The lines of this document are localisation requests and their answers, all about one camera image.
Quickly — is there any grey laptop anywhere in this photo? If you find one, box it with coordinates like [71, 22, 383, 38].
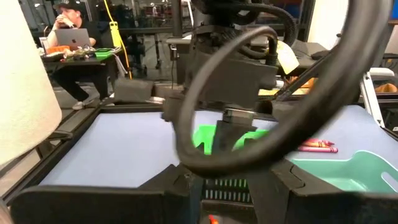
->
[54, 27, 92, 50]

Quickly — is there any black slotted plastic basket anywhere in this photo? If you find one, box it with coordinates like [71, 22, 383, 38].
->
[201, 176, 256, 215]

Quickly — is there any green tray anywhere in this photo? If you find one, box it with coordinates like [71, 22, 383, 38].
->
[94, 47, 115, 59]

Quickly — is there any yellow paper tag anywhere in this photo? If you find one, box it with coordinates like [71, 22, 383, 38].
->
[275, 40, 300, 75]

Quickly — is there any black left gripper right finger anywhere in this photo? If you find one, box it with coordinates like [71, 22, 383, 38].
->
[247, 159, 398, 224]

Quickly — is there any silver aluminium bracket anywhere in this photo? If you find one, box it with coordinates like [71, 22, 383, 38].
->
[359, 67, 396, 129]

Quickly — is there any pink crayon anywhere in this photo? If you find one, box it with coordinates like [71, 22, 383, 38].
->
[297, 146, 340, 154]

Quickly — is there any teal plastic bin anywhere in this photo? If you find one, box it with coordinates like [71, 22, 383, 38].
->
[290, 150, 398, 195]

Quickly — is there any green slotted plastic basket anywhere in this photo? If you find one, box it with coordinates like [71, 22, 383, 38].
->
[192, 123, 270, 156]

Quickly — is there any yellow extension cord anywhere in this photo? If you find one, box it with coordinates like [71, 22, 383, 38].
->
[103, 0, 134, 80]

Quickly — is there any white shade wooden base lamp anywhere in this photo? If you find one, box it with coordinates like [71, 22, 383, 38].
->
[0, 0, 63, 166]

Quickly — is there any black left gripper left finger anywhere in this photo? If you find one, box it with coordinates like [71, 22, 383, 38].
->
[10, 164, 205, 224]

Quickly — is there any black desk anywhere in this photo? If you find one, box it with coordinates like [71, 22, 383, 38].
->
[40, 46, 121, 75]

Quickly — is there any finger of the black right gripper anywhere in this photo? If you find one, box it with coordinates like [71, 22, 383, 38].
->
[223, 123, 257, 155]
[213, 120, 237, 155]

